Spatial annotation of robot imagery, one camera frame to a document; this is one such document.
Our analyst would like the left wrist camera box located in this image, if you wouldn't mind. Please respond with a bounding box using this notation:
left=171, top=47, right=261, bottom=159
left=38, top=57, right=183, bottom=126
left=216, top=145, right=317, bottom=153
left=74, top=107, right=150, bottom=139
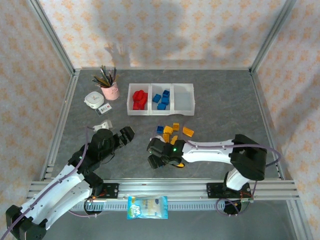
left=93, top=119, right=113, bottom=131

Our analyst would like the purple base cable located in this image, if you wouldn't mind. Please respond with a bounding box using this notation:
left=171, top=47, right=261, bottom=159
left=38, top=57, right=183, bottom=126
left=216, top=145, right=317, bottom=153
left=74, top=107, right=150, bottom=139
left=215, top=198, right=242, bottom=216
left=67, top=209, right=99, bottom=219

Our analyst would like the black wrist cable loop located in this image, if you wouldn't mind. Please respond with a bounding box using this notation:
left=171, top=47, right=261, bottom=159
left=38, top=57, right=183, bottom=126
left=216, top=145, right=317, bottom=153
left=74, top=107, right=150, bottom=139
left=99, top=149, right=116, bottom=164
left=171, top=159, right=186, bottom=171

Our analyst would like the small white card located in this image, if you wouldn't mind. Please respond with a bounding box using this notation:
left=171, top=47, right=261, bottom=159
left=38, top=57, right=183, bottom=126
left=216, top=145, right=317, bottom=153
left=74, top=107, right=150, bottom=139
left=96, top=102, right=113, bottom=117

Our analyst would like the pink metal pencil bucket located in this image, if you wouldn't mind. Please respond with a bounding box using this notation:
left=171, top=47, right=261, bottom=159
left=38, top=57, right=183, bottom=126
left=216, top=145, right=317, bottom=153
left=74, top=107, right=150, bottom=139
left=99, top=82, right=120, bottom=101

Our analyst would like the aluminium back rail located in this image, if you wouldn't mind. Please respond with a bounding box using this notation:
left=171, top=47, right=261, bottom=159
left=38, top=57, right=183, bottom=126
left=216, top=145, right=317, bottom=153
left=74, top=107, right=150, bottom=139
left=74, top=66, right=252, bottom=72

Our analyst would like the green pencil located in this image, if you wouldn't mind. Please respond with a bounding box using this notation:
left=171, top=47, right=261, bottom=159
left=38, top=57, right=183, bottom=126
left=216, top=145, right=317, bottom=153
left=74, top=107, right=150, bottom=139
left=100, top=64, right=110, bottom=86

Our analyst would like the aluminium lower frame beam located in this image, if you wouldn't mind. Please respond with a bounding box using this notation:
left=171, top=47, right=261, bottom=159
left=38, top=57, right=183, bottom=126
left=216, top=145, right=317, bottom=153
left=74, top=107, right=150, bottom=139
left=286, top=199, right=312, bottom=240

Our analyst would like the aluminium corner post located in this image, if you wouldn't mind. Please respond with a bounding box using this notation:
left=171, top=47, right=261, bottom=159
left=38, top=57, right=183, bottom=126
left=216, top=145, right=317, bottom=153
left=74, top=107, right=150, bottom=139
left=249, top=0, right=298, bottom=76
left=26, top=0, right=76, bottom=77

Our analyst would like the white square alarm clock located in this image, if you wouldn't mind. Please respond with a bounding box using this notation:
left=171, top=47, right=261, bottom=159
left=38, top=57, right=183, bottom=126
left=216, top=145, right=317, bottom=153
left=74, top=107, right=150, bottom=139
left=83, top=91, right=105, bottom=110

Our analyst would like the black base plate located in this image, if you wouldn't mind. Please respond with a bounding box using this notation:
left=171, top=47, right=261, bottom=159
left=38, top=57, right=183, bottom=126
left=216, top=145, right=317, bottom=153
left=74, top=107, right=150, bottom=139
left=99, top=183, right=120, bottom=200
left=206, top=182, right=227, bottom=200

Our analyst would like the wide aluminium mounting rail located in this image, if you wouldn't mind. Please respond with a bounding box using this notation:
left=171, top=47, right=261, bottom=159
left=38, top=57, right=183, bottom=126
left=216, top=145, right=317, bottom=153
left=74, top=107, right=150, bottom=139
left=26, top=178, right=300, bottom=201

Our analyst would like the blue white snack bag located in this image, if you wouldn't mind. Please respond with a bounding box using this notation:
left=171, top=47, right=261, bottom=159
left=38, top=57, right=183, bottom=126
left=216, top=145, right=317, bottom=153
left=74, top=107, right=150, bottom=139
left=126, top=195, right=169, bottom=221

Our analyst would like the aluminium side rail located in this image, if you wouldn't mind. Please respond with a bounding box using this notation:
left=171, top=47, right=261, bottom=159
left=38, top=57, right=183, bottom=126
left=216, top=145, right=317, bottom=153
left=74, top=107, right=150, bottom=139
left=39, top=71, right=81, bottom=181
left=249, top=71, right=287, bottom=181

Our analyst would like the grey slotted cable duct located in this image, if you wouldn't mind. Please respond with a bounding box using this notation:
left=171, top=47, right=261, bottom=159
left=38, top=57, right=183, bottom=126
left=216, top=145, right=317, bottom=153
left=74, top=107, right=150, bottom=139
left=74, top=199, right=251, bottom=211

